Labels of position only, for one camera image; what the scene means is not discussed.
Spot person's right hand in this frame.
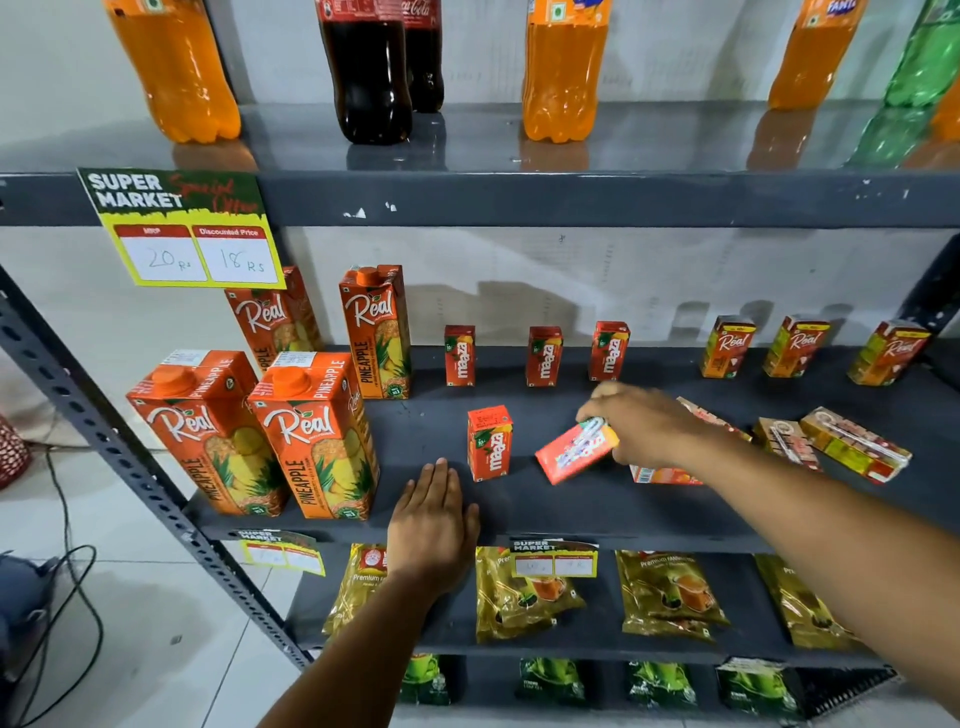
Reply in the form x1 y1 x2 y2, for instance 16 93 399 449
575 380 715 474

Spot person's left hand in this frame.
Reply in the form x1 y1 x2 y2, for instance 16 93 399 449
385 458 482 595

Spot small red mango drink carton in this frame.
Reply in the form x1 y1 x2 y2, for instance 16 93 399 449
444 324 477 389
588 320 632 383
534 417 621 486
466 405 515 483
525 325 564 389

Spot person's left forearm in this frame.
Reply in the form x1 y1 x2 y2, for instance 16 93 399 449
258 568 460 728

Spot person's right forearm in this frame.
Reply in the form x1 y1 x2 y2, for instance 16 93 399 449
686 431 960 715

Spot small yellow price tag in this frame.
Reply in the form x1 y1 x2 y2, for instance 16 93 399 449
239 528 327 578
509 536 600 580

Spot gold tea packet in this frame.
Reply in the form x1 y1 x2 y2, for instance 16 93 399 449
321 543 390 639
753 552 865 653
474 545 587 645
614 550 731 643

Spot small white red juice carton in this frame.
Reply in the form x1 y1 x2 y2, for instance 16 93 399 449
629 396 753 487

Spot large orange pineapple juice carton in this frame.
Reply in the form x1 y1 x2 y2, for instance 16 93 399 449
246 350 381 522
125 348 291 518
338 264 413 401
224 265 324 373

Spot small orange green juice carton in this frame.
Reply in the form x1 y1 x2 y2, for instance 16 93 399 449
762 315 832 380
753 417 823 473
798 406 914 486
699 315 758 381
847 319 933 388

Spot green tea packet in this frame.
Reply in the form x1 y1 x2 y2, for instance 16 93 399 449
715 657 804 720
398 653 453 707
516 657 587 707
626 660 698 711

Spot grey metal shelf rack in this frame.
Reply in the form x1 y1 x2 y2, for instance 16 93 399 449
0 101 960 721

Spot orange soda bottle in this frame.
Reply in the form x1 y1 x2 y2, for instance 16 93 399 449
522 0 613 144
930 75 960 144
768 0 869 112
104 0 243 144

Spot large yellow green price tag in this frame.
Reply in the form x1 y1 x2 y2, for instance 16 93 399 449
77 167 288 291

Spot dark cola bottle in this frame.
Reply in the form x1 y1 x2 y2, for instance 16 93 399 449
401 0 446 114
315 0 414 146

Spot blue grey bag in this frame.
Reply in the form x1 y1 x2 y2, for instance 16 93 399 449
0 552 62 680

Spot red patterned basket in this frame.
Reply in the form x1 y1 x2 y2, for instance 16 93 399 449
0 414 32 491

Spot green soda bottle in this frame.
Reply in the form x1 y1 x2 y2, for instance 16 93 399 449
884 0 960 109

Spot black cable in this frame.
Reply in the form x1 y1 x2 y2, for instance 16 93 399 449
13 448 105 728

